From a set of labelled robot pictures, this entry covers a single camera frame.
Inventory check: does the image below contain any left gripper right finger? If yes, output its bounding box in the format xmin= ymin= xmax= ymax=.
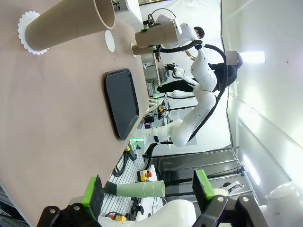
xmin=192 ymin=169 xmax=266 ymax=227

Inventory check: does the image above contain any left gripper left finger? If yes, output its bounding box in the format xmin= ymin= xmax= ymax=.
xmin=36 ymin=175 xmax=105 ymax=227

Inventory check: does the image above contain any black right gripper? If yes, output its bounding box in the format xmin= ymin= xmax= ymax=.
xmin=142 ymin=18 xmax=164 ymax=54

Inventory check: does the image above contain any tall tan cup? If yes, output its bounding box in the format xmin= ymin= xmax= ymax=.
xmin=25 ymin=0 xmax=116 ymax=52
xmin=132 ymin=44 xmax=161 ymax=55
xmin=134 ymin=22 xmax=178 ymax=49

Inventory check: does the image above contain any white scalloped paper coaster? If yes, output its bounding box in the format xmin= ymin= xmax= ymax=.
xmin=105 ymin=30 xmax=116 ymax=52
xmin=17 ymin=11 xmax=49 ymax=55

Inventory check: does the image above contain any aluminium slotted robot base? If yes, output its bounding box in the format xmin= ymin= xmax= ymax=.
xmin=104 ymin=151 xmax=166 ymax=216

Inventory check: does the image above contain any yellow emergency stop box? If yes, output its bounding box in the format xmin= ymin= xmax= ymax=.
xmin=138 ymin=169 xmax=153 ymax=182
xmin=105 ymin=212 xmax=127 ymax=222

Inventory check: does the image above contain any white background table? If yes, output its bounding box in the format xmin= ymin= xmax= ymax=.
xmin=117 ymin=0 xmax=143 ymax=24

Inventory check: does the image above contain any pale green cup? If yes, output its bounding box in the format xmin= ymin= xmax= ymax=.
xmin=103 ymin=180 xmax=166 ymax=197

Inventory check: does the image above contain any person in white coat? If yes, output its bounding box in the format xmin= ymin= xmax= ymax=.
xmin=163 ymin=26 xmax=205 ymax=60

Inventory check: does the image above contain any black plastic tray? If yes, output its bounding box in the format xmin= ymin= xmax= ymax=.
xmin=103 ymin=68 xmax=140 ymax=141

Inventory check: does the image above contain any person in black hoodie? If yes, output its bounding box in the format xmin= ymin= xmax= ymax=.
xmin=157 ymin=51 xmax=244 ymax=94

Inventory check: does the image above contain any ceiling light panel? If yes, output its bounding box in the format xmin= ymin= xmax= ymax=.
xmin=238 ymin=51 xmax=265 ymax=63

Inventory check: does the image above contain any black right arm hose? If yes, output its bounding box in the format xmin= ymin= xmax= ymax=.
xmin=160 ymin=40 xmax=228 ymax=147

